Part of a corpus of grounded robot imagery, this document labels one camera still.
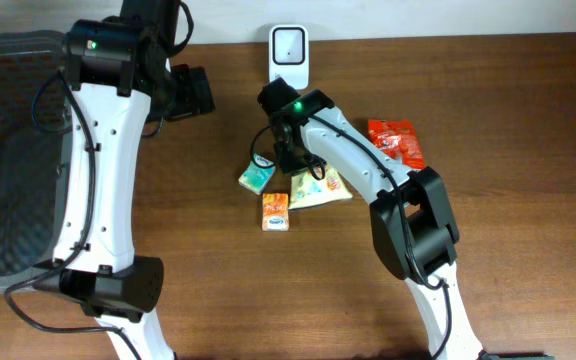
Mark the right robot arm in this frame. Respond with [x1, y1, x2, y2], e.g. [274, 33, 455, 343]
[257, 78, 486, 360]

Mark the white barcode scanner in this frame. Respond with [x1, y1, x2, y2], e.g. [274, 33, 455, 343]
[268, 24, 310, 90]

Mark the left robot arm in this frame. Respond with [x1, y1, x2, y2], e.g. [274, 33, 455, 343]
[28, 0, 215, 359]

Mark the teal tissue pack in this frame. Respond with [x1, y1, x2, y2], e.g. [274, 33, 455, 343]
[238, 154, 276, 195]

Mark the red snack packet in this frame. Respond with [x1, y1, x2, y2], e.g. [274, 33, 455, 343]
[368, 119, 426, 170]

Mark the grey plastic mesh basket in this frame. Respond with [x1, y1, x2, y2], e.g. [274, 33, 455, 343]
[0, 30, 71, 294]

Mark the beige snack bag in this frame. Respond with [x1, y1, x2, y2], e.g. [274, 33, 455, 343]
[288, 165, 353, 210]

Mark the orange tissue pack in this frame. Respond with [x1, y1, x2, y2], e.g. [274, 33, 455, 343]
[262, 193, 289, 231]

